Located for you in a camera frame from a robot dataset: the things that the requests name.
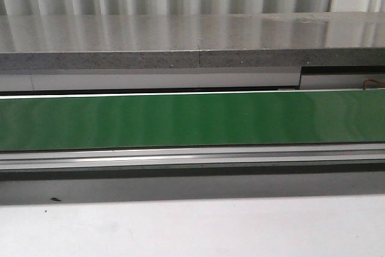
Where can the green conveyor belt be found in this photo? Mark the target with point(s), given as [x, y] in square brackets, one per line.
[103, 121]

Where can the grey stone countertop ledge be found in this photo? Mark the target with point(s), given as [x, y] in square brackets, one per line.
[207, 41]

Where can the aluminium conveyor frame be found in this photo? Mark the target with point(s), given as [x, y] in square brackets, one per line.
[195, 156]

